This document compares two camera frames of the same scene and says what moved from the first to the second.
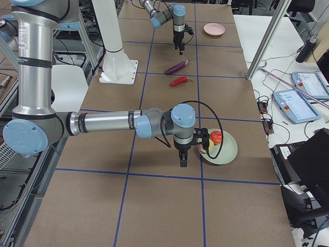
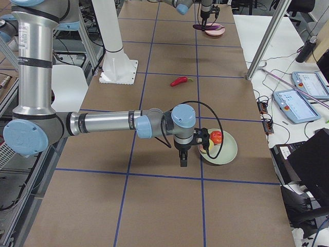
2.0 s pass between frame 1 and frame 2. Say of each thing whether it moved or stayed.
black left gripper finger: moved
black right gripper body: stayed
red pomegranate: stayed
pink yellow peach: stayed
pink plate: stayed
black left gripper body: moved
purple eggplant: moved
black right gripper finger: stayed
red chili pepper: stayed
